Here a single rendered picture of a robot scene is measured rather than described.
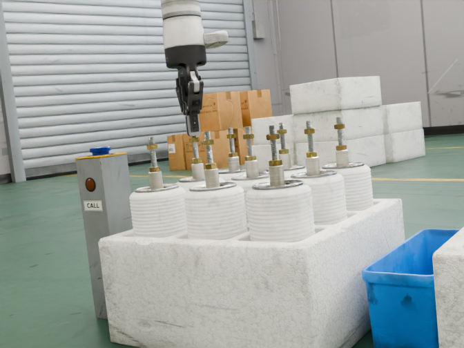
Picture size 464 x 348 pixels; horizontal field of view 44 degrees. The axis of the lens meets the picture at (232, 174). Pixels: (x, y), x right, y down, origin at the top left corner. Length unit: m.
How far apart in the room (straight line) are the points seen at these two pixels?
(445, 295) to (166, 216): 0.46
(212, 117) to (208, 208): 3.78
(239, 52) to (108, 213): 6.40
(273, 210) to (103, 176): 0.40
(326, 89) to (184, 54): 2.44
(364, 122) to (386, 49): 3.32
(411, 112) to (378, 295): 3.13
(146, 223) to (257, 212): 0.22
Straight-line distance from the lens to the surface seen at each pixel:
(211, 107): 4.64
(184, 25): 1.05
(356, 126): 3.49
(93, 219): 1.13
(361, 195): 1.03
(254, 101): 4.86
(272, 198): 0.81
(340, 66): 7.22
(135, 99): 6.49
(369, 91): 3.60
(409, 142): 3.88
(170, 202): 0.95
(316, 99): 3.50
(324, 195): 0.91
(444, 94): 6.43
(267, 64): 7.81
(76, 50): 6.23
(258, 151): 3.89
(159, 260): 0.91
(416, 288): 0.84
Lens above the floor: 0.35
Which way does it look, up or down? 5 degrees down
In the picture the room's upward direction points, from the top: 6 degrees counter-clockwise
